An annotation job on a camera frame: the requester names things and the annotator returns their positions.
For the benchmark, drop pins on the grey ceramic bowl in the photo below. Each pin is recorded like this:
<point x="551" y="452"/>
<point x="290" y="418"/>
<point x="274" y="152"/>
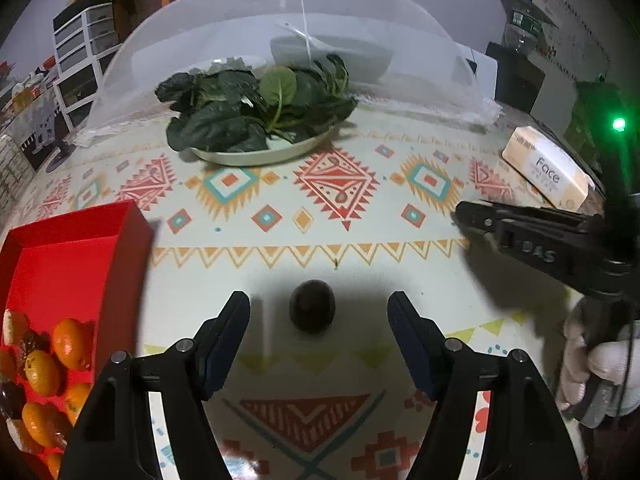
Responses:
<point x="365" y="61"/>

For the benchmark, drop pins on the orange tangerine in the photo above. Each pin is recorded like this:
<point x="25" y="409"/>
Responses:
<point x="72" y="344"/>
<point x="42" y="373"/>
<point x="43" y="424"/>

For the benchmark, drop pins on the red open box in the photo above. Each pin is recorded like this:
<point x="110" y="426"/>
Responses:
<point x="89" y="265"/>

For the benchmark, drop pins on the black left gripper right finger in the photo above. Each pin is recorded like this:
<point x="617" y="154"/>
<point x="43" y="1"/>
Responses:
<point x="438" y="366"/>

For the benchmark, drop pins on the Face tissue pack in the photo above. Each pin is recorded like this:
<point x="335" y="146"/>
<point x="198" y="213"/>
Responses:
<point x="548" y="168"/>

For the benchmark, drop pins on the right gloved hand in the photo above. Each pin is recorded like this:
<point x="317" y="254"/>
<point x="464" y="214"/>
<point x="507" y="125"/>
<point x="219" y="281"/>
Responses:
<point x="599" y="376"/>

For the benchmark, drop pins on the white drawer cabinet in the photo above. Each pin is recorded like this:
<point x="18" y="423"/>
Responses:
<point x="85" y="41"/>

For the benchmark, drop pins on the black box on stand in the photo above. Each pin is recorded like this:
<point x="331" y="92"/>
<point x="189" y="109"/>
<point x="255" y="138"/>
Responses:
<point x="518" y="80"/>

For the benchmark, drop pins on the plate of green spinach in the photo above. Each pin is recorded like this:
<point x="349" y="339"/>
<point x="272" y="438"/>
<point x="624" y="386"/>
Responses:
<point x="238" y="116"/>

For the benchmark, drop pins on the orange tangerine front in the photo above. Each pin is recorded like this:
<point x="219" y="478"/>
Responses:
<point x="42" y="373"/>

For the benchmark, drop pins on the white mesh food cover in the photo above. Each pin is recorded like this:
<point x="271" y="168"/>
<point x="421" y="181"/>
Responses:
<point x="394" y="51"/>

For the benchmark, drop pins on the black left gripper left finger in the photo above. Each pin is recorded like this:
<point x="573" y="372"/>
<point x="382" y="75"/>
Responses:
<point x="210" y="353"/>

